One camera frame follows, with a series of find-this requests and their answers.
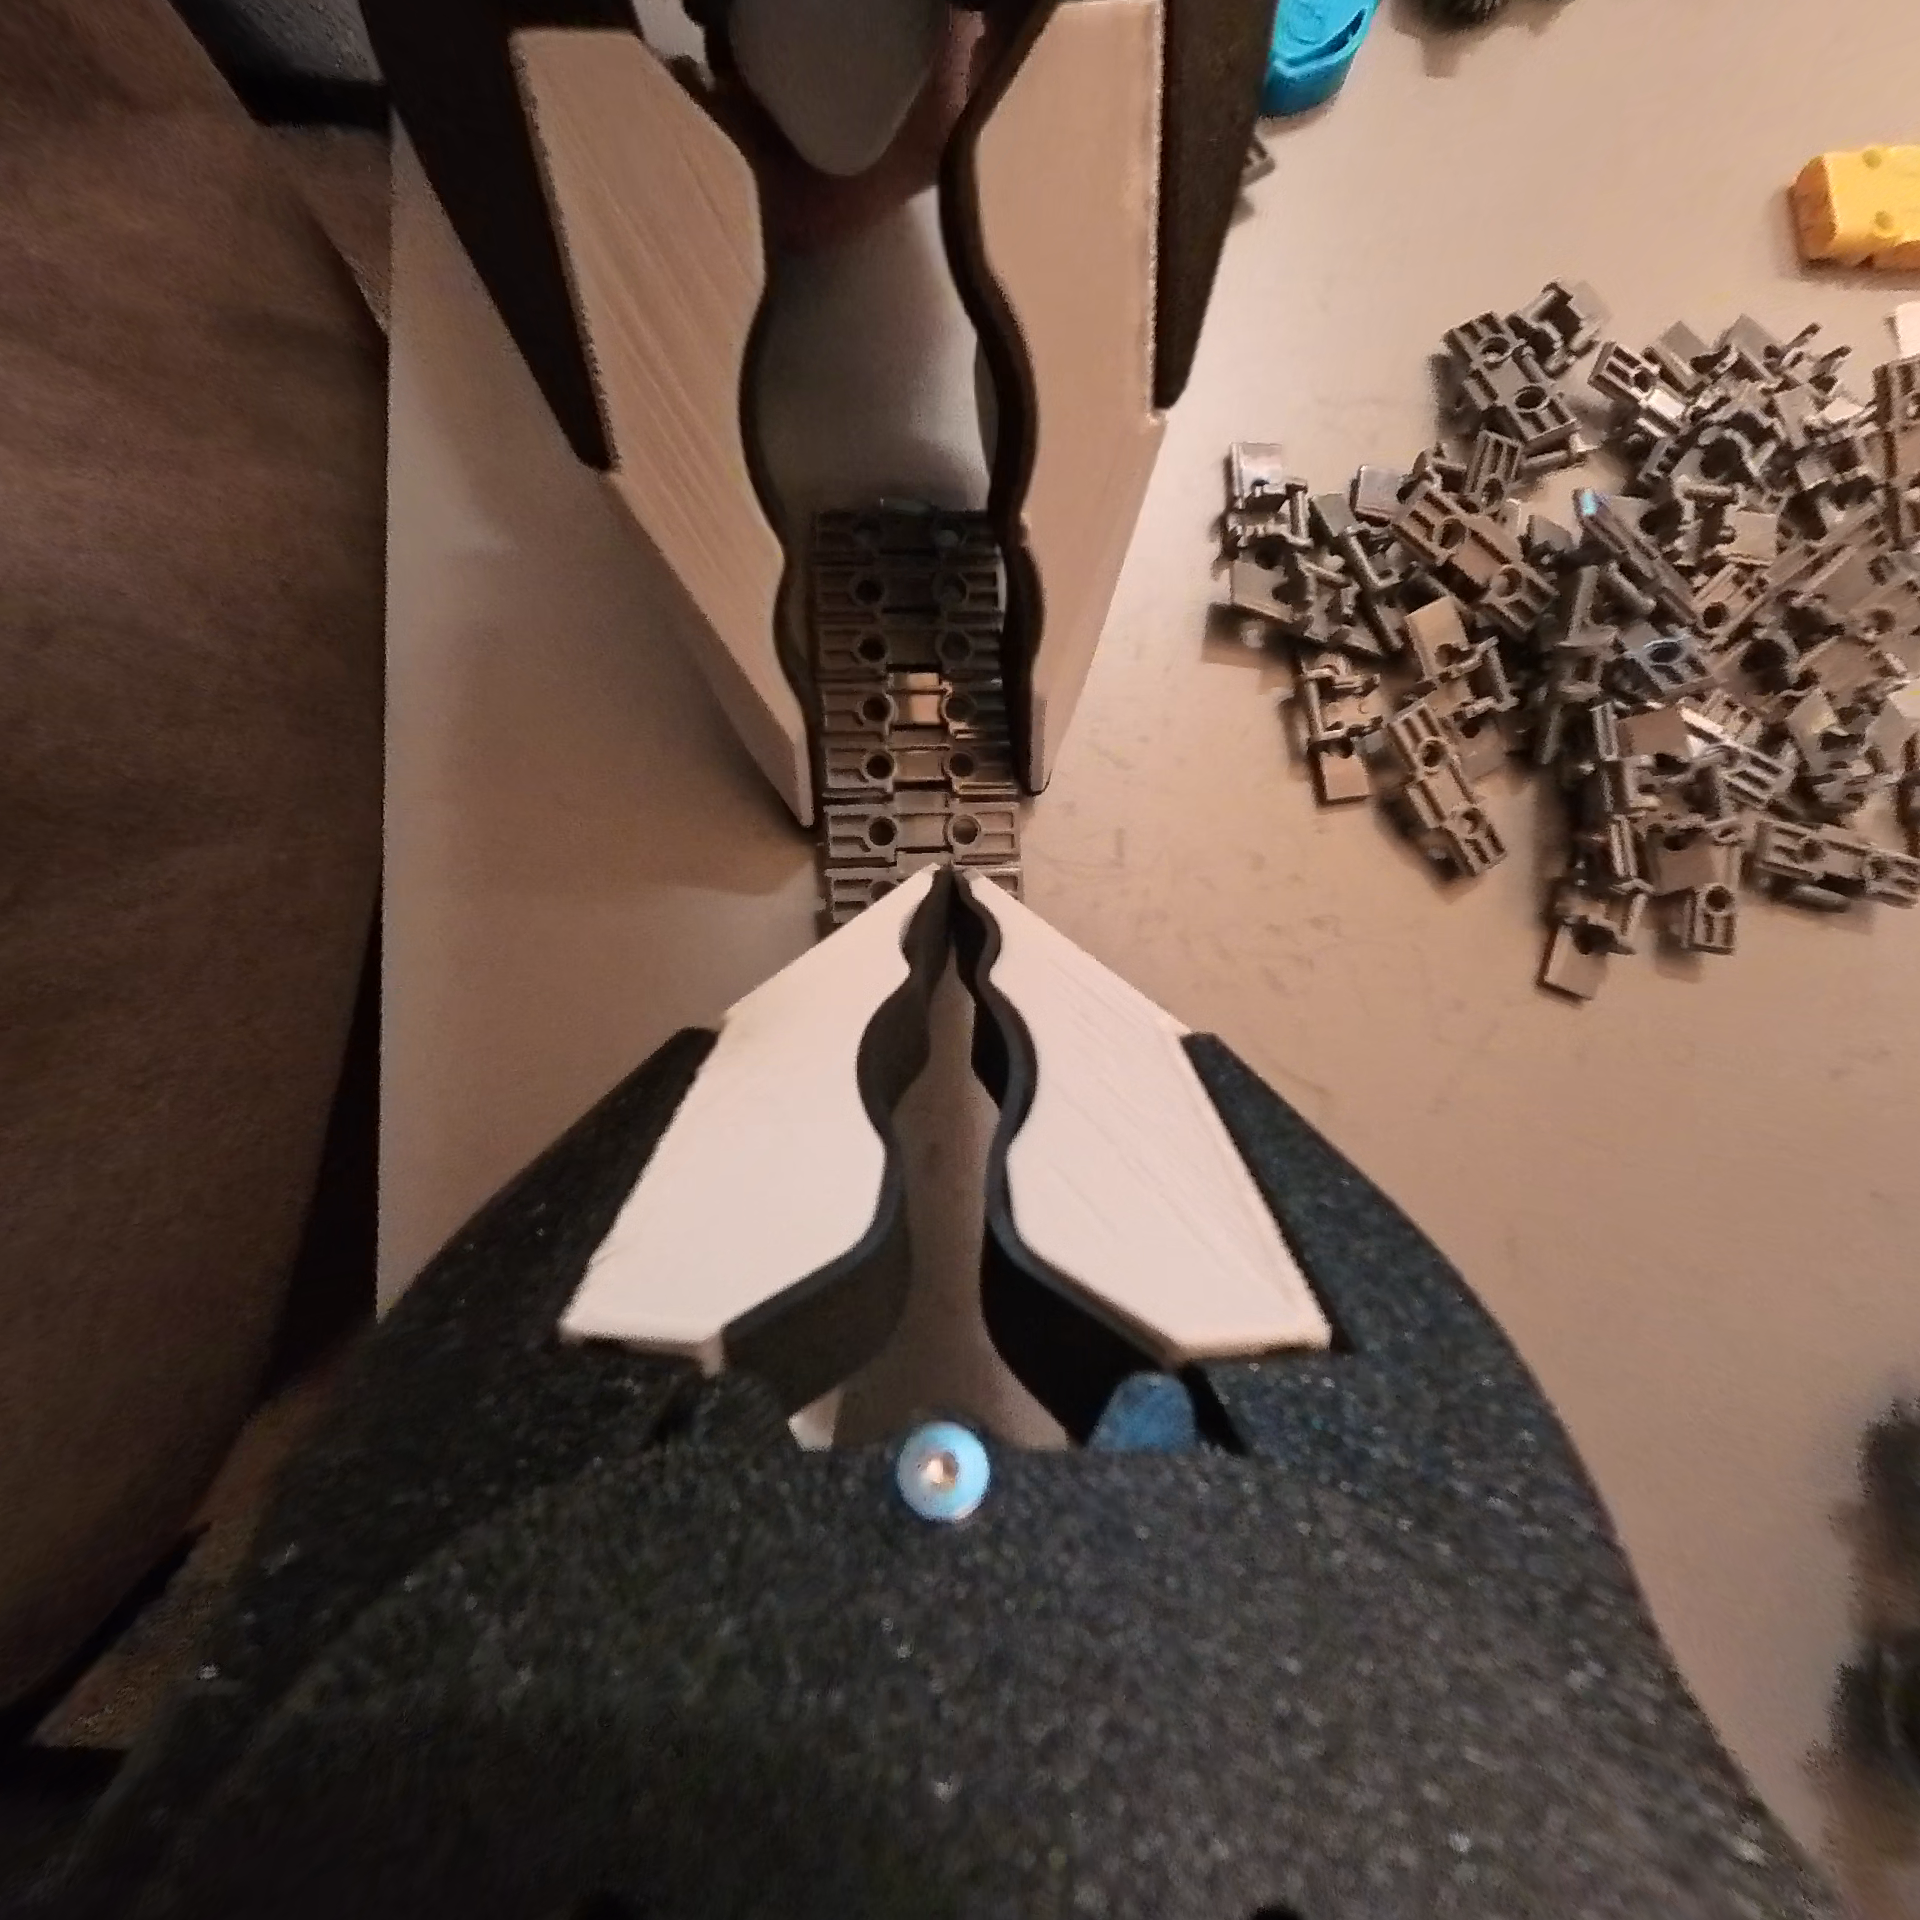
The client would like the assembled grey track strip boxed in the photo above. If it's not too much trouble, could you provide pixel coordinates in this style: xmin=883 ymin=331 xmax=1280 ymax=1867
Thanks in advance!
xmin=809 ymin=504 xmax=1039 ymax=939

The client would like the light blue plastic tool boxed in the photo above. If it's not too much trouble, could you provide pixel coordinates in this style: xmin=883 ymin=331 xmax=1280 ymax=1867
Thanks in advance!
xmin=1257 ymin=0 xmax=1385 ymax=116

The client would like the yellow brick panel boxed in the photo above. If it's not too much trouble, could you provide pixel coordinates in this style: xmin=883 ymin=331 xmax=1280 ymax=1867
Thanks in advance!
xmin=1790 ymin=141 xmax=1920 ymax=282

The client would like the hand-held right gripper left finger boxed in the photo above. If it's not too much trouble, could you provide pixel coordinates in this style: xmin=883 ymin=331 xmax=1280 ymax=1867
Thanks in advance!
xmin=557 ymin=866 xmax=955 ymax=1396

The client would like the pile of grey track links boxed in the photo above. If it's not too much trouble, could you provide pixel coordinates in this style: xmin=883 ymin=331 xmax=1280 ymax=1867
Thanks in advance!
xmin=1208 ymin=276 xmax=1920 ymax=1003

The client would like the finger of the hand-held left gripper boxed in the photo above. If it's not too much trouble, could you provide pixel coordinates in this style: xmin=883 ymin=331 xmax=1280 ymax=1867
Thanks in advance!
xmin=943 ymin=0 xmax=1173 ymax=797
xmin=509 ymin=28 xmax=826 ymax=828

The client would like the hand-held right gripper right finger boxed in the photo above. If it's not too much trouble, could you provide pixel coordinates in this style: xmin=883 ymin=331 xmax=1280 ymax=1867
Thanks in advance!
xmin=959 ymin=872 xmax=1337 ymax=1450

